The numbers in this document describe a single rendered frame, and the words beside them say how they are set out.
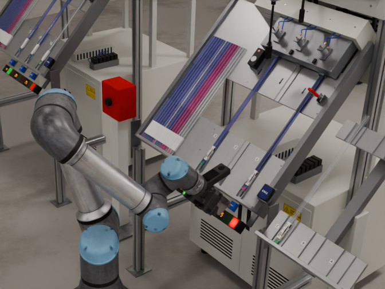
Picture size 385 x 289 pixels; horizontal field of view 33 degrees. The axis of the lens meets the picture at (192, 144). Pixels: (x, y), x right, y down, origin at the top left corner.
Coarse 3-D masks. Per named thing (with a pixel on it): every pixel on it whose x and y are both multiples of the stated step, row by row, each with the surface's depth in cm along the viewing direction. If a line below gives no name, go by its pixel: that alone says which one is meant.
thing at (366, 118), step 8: (360, 128) 207; (352, 136) 207; (344, 144) 207; (344, 152) 206; (336, 160) 205; (328, 168) 205; (320, 184) 205; (312, 192) 204; (304, 200) 204; (296, 216) 203; (280, 240) 202
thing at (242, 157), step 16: (192, 128) 251; (208, 128) 247; (224, 128) 243; (192, 144) 248; (208, 144) 244; (224, 144) 240; (240, 144) 236; (192, 160) 244; (208, 160) 239; (224, 160) 236; (240, 160) 233; (256, 160) 229; (272, 160) 225; (240, 176) 229; (256, 176) 226; (272, 176) 222; (240, 192) 226; (256, 192) 223
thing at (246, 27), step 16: (240, 0) 269; (240, 16) 265; (256, 16) 260; (224, 32) 266; (240, 32) 261; (256, 32) 256; (256, 48) 253; (240, 64) 253; (288, 64) 241; (240, 80) 250; (256, 80) 245; (272, 80) 241; (288, 80) 237; (304, 80) 234; (336, 80) 226; (272, 96) 238; (288, 96) 234; (304, 96) 230; (304, 112) 227
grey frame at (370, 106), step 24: (336, 0) 229; (360, 0) 221; (384, 0) 214; (384, 24) 220; (384, 48) 223; (384, 72) 229; (144, 168) 276; (360, 168) 245; (144, 240) 294; (264, 264) 226; (264, 288) 233
